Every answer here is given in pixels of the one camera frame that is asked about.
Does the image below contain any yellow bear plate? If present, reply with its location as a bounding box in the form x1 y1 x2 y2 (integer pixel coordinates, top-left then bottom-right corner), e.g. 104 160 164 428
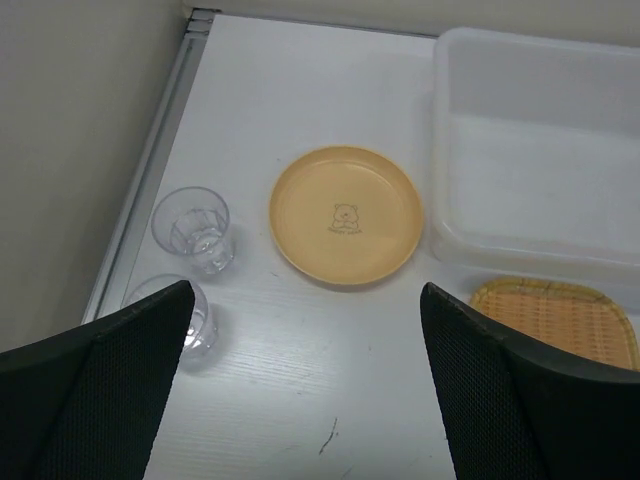
268 145 425 287

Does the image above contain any woven bamboo tray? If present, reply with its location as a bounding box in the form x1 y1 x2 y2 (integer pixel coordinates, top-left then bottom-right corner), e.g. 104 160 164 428
470 277 639 371

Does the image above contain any translucent plastic bin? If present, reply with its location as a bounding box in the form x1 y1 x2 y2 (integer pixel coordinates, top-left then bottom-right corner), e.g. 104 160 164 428
429 28 639 283

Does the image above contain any clear plastic cup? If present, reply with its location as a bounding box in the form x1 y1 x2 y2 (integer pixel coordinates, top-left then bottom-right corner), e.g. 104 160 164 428
121 274 218 373
151 186 235 275

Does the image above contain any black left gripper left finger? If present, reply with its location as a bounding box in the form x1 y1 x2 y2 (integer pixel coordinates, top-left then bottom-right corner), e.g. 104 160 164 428
1 280 195 479

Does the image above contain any aluminium table edge rail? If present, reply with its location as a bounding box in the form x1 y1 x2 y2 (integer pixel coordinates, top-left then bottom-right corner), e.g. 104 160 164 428
82 8 219 324

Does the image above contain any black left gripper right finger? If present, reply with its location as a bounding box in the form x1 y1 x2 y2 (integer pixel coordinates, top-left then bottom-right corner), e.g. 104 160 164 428
420 282 639 479

